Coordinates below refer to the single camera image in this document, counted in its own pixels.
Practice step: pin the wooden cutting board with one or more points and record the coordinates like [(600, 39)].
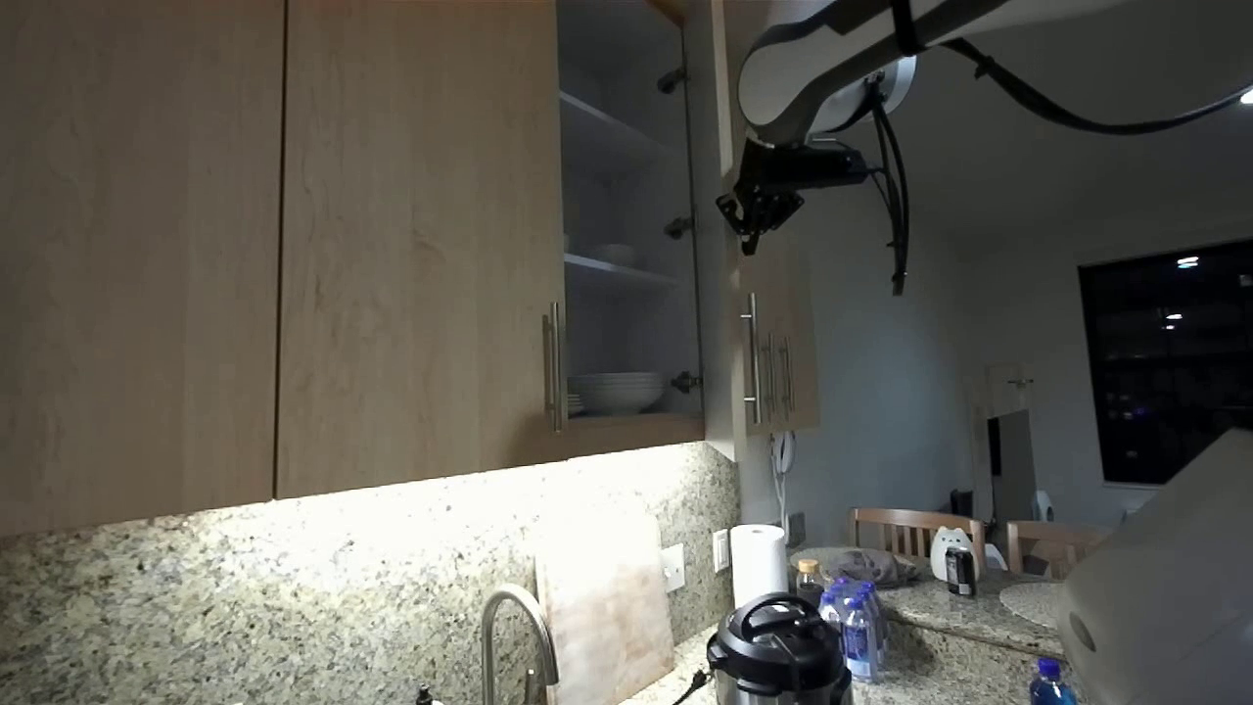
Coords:
[(607, 629)]

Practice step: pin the grey cloth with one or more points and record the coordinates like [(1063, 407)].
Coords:
[(880, 565)]

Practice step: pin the white paper towel roll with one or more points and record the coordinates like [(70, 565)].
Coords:
[(761, 565)]

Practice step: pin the wall cupboard body with shelves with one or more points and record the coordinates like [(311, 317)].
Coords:
[(614, 159)]

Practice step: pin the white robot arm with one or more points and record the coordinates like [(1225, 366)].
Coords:
[(808, 79)]

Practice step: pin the white wall outlet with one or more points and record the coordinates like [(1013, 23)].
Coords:
[(670, 565), (722, 549)]

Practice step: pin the wooden chair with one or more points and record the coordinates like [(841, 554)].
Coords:
[(915, 518), (1042, 533)]

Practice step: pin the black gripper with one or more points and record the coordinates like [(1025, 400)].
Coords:
[(785, 177)]

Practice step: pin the dark night window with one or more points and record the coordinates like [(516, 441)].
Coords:
[(1178, 379)]

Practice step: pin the small white bowl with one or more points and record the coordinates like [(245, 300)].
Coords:
[(619, 254)]

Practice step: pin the white and black small appliance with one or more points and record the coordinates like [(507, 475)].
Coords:
[(952, 554)]

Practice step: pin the dark narrow wall opening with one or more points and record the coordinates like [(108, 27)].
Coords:
[(1009, 463)]

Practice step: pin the crumpled blue plastic wrapper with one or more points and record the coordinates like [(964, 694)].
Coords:
[(850, 620)]

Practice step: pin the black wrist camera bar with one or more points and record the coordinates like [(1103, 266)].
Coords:
[(845, 159)]

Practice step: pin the metal door hinge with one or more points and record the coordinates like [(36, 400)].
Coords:
[(670, 79), (688, 381), (679, 228)]

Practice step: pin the white wall phone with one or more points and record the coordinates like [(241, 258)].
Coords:
[(781, 475)]

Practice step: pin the silver curved faucet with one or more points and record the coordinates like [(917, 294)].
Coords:
[(516, 607)]

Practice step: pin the wooden cupboard door white inside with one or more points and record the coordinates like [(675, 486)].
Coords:
[(785, 340)]

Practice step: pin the blue capped water bottle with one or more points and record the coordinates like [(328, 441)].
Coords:
[(1050, 684)]

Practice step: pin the large white bowl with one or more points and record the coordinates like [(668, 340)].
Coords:
[(619, 395)]

